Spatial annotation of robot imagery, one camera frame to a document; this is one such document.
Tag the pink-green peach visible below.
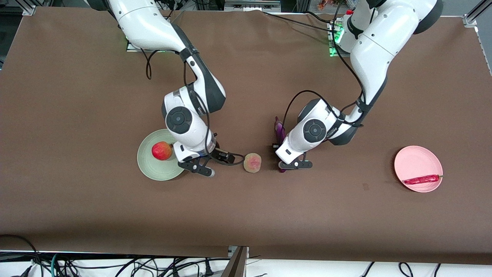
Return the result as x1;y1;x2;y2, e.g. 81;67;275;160
243;153;262;173

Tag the long black table cable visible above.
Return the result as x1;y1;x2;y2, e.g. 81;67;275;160
261;11;336;33

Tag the purple eggplant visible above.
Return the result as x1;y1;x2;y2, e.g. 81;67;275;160
273;117;287;174

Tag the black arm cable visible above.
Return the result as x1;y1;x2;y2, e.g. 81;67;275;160
145;48;246;166
284;0;365;128

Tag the red pomegranate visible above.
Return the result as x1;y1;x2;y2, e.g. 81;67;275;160
151;141;173;161

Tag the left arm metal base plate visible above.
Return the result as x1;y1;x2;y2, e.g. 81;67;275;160
327;21;354;57

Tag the light green plate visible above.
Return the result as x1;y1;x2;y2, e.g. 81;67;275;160
137;128;185;181

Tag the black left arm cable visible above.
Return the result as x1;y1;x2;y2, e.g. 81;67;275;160
284;0;365;128

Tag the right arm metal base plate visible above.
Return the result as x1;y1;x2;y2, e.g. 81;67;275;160
126;37;166;52

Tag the short black table cable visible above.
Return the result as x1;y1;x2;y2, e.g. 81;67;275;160
306;11;333;23

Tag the metal frame post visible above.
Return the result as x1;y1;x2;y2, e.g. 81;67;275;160
221;245;250;277

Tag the colourful toy bag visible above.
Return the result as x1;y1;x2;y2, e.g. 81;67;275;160
317;0;348;10

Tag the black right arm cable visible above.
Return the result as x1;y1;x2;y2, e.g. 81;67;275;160
145;48;246;166

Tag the aluminium frame corner bracket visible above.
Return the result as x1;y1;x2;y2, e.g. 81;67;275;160
21;0;52;16
463;0;492;28

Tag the black looped floor cable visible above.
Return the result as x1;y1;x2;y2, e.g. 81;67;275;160
0;234;41;277

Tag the red chili pepper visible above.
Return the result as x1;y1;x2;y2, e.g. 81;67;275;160
403;174;443;185

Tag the pink plate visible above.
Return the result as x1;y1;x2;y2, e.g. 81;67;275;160
394;145;444;193

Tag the silver metal device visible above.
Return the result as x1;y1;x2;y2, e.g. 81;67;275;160
225;0;281;11

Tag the brown table cover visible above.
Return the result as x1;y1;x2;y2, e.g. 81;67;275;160
0;7;492;266

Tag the teal cable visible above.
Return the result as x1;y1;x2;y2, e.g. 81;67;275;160
50;253;62;277

